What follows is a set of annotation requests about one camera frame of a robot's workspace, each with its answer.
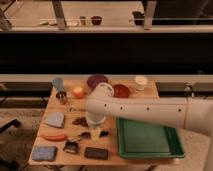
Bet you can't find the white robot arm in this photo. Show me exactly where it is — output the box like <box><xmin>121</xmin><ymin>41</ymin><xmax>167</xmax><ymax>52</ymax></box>
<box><xmin>85</xmin><ymin>83</ymin><xmax>213</xmax><ymax>171</ymax></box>

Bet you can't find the green plastic tray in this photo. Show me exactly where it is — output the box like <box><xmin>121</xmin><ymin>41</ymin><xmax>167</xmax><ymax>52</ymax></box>
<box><xmin>116</xmin><ymin>118</ymin><xmax>185</xmax><ymax>159</ymax></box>

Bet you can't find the bunch of dark grapes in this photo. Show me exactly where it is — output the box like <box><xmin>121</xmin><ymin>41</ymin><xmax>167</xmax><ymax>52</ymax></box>
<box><xmin>72</xmin><ymin>117</ymin><xmax>88</xmax><ymax>127</ymax></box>

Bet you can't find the black rectangular block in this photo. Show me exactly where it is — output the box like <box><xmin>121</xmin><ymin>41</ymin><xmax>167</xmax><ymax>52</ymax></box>
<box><xmin>84</xmin><ymin>147</ymin><xmax>108</xmax><ymax>160</ymax></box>

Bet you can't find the orange carrot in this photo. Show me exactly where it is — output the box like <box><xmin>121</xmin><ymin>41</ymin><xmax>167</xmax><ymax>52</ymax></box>
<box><xmin>41</xmin><ymin>134</ymin><xmax>67</xmax><ymax>141</ymax></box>

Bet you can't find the blue-grey cloth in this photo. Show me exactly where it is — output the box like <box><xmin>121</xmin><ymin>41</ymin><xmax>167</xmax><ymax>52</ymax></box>
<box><xmin>44</xmin><ymin>112</ymin><xmax>65</xmax><ymax>128</ymax></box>

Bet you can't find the apple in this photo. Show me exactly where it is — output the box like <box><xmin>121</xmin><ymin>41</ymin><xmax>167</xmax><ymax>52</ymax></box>
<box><xmin>72</xmin><ymin>87</ymin><xmax>84</xmax><ymax>98</ymax></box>

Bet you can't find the red-brown bowl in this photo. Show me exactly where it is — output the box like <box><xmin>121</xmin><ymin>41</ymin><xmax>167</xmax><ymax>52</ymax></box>
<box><xmin>113</xmin><ymin>84</ymin><xmax>130</xmax><ymax>98</ymax></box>

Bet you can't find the metal cup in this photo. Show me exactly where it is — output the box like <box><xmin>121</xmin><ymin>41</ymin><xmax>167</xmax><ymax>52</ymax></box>
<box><xmin>56</xmin><ymin>91</ymin><xmax>67</xmax><ymax>105</ymax></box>

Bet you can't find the purple bowl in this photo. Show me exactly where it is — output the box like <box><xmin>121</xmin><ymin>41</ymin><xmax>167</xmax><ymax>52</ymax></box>
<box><xmin>87</xmin><ymin>74</ymin><xmax>108</xmax><ymax>90</ymax></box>

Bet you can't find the blue sponge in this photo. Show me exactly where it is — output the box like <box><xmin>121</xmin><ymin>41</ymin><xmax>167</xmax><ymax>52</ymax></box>
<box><xmin>32</xmin><ymin>146</ymin><xmax>57</xmax><ymax>161</ymax></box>

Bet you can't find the blue cup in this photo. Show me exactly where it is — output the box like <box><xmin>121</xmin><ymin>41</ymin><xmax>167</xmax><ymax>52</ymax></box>
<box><xmin>52</xmin><ymin>78</ymin><xmax>64</xmax><ymax>92</ymax></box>

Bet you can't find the white cup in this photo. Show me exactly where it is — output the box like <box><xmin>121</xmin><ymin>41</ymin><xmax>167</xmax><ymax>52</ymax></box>
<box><xmin>135</xmin><ymin>75</ymin><xmax>148</xmax><ymax>91</ymax></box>

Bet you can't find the dark bowl on far shelf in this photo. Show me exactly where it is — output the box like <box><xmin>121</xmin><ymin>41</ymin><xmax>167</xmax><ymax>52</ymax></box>
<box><xmin>91</xmin><ymin>16</ymin><xmax>102</xmax><ymax>26</ymax></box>

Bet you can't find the small cup on far shelf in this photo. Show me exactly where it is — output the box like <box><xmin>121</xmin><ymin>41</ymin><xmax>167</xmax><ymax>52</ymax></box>
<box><xmin>79</xmin><ymin>16</ymin><xmax>86</xmax><ymax>26</ymax></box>

